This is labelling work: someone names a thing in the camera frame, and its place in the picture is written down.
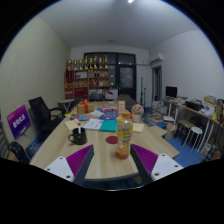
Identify black tripod stand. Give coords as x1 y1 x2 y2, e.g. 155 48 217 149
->
139 77 148 105

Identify pink flowers in white pot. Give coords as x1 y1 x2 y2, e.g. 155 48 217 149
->
130 103 145 124

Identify wooden shelf unit with trophies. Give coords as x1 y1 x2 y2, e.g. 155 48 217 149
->
64 54 111 100

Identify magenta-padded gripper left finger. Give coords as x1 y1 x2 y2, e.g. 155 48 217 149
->
44 144 95 187

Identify yellow-labelled drink bottle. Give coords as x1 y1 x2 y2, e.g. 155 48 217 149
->
115 113 134 160

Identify yellow gift box red ribbon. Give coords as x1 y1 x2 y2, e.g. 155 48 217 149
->
76 99 96 115

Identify white wall air conditioner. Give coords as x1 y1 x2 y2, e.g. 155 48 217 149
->
148 52 165 64

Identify white printed booklet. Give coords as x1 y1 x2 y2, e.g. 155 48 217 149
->
81 117 105 131

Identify standing orange white card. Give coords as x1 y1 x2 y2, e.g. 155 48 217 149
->
116 100 127 115

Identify blue printed pamphlet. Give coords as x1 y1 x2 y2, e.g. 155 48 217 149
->
98 112 120 121
69 113 91 122

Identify pink flat box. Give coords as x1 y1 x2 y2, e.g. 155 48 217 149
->
99 106 118 113

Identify black computer monitor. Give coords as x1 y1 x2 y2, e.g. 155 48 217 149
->
165 85 179 99

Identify black office chair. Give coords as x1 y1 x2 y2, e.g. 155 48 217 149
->
28 96 67 141

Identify white round stool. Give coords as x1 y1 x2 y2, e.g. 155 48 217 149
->
182 126 204 154

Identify teal notebook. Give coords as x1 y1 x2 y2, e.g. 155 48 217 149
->
98 119 119 133

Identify small cream envelope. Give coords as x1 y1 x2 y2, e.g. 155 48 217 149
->
64 118 83 132

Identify purple sign board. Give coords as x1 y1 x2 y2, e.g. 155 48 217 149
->
6 104 32 140

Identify black-framed glass door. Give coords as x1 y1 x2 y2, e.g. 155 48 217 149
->
83 52 137 101

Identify flat round red coaster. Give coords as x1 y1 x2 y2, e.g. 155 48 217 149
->
105 135 119 145

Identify grey chair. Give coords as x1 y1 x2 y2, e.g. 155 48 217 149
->
117 93 138 109

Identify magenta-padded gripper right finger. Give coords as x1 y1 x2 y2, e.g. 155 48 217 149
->
129 143 184 186

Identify pile of books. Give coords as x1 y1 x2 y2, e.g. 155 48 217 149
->
151 99 169 118

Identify large cream booklet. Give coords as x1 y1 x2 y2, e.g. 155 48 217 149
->
132 122 145 134

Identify black chair with armrest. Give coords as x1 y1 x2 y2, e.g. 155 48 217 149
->
8 141 31 164

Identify small white side table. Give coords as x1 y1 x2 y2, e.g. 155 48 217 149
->
57 98 76 114

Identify cluttered wooden side desk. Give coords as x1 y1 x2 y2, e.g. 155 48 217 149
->
162 95 224 158

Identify black mug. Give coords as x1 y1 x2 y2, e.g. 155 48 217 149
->
67 127 88 146

